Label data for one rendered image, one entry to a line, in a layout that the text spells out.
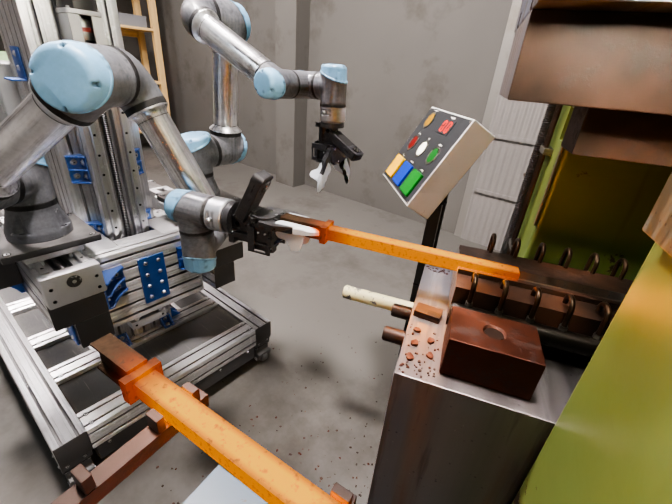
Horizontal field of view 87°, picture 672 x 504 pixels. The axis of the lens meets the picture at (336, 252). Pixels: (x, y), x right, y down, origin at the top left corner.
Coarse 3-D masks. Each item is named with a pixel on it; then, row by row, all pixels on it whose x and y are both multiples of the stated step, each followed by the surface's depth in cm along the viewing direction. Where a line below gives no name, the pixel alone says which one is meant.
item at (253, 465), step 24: (120, 360) 43; (144, 360) 43; (120, 384) 41; (144, 384) 41; (168, 384) 42; (168, 408) 39; (192, 408) 39; (192, 432) 37; (216, 432) 37; (240, 432) 37; (216, 456) 36; (240, 456) 35; (264, 456) 35; (240, 480) 35; (264, 480) 33; (288, 480) 33
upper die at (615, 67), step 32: (544, 32) 40; (576, 32) 39; (608, 32) 38; (640, 32) 37; (512, 64) 48; (544, 64) 41; (576, 64) 40; (608, 64) 39; (640, 64) 38; (512, 96) 44; (544, 96) 42; (576, 96) 41; (608, 96) 40; (640, 96) 39
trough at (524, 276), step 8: (520, 272) 61; (528, 280) 61; (536, 280) 61; (544, 280) 61; (552, 280) 60; (560, 280) 60; (560, 288) 60; (568, 288) 60; (576, 288) 59; (584, 288) 59; (592, 288) 58; (600, 296) 58; (608, 296) 58; (616, 296) 58; (624, 296) 57
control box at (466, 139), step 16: (432, 112) 117; (448, 112) 106; (416, 128) 122; (432, 128) 110; (464, 128) 92; (480, 128) 91; (416, 144) 115; (432, 144) 105; (448, 144) 96; (464, 144) 93; (480, 144) 93; (416, 160) 109; (432, 160) 99; (448, 160) 95; (464, 160) 95; (384, 176) 128; (432, 176) 96; (448, 176) 97; (400, 192) 108; (416, 192) 98; (432, 192) 98; (448, 192) 99; (416, 208) 100; (432, 208) 101
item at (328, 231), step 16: (304, 224) 69; (320, 224) 69; (320, 240) 68; (336, 240) 68; (352, 240) 67; (368, 240) 66; (384, 240) 66; (400, 240) 66; (400, 256) 65; (416, 256) 64; (432, 256) 63; (448, 256) 62; (464, 256) 63; (496, 272) 60; (512, 272) 59
